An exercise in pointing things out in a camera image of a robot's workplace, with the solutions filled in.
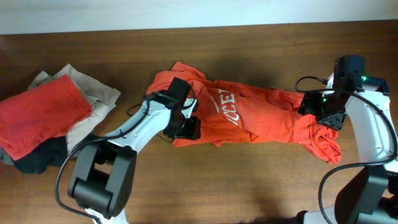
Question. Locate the orange t-shirt with white print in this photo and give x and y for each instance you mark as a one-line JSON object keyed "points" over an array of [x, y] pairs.
{"points": [[233, 112]]}

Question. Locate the folded red shirt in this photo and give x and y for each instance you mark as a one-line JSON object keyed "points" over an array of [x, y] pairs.
{"points": [[47, 111]]}

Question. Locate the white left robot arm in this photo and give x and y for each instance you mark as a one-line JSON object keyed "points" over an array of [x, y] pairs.
{"points": [[102, 179]]}

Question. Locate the folded black garment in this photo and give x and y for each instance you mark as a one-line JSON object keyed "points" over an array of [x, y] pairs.
{"points": [[51, 152]]}

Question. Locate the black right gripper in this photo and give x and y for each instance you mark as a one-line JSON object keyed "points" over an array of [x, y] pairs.
{"points": [[332, 119]]}

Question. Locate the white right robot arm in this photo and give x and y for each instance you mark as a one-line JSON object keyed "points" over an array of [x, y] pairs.
{"points": [[371, 196]]}

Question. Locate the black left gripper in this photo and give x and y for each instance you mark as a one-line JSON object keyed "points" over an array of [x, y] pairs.
{"points": [[189, 128]]}

